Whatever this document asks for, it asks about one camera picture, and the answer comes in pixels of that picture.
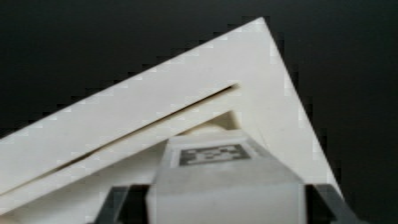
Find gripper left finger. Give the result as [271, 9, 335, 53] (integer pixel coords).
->
[95, 184, 150, 224]

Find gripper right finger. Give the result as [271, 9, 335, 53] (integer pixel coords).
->
[306, 184, 363, 224]

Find white square table top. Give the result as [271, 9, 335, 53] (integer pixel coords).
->
[0, 20, 336, 224]

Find white leg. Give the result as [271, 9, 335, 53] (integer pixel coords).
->
[146, 130, 306, 224]

